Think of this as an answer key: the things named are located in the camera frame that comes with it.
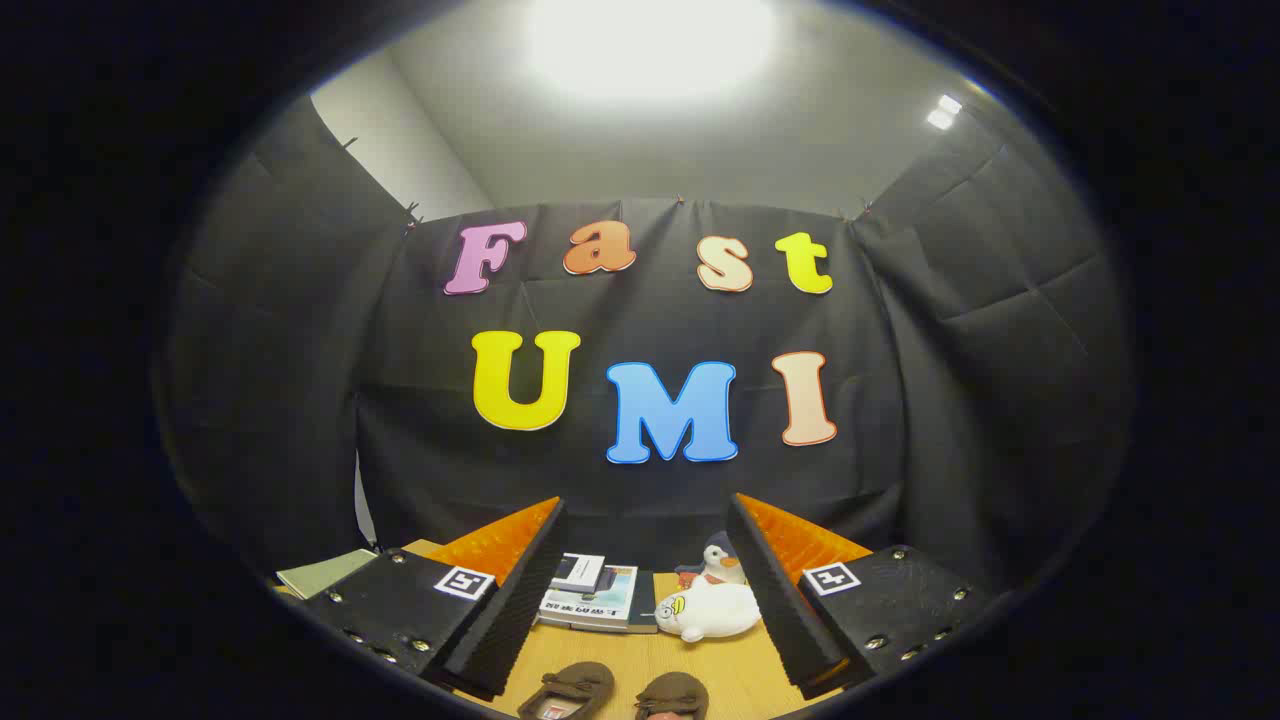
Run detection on green storage box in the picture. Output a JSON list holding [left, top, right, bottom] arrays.
[[277, 548, 379, 601]]

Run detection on large ceiling light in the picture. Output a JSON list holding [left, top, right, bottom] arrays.
[[520, 0, 781, 107]]

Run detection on brown fuzzy shoe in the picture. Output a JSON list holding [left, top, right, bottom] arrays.
[[517, 661, 616, 720], [635, 672, 710, 720]]

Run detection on penguin plush toy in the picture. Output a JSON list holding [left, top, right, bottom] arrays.
[[677, 531, 747, 589]]

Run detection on white seal plush toy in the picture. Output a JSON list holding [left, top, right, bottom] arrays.
[[655, 582, 763, 644]]

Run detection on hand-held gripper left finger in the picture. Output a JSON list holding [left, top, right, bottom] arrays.
[[300, 497, 568, 701]]

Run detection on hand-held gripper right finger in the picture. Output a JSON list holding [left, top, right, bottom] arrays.
[[725, 492, 1001, 701]]

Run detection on light blue cover book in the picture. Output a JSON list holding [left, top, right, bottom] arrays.
[[537, 565, 640, 632]]

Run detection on black cover book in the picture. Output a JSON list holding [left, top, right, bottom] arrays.
[[628, 570, 660, 635]]

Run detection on small white book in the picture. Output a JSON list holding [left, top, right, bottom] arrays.
[[550, 553, 607, 595]]

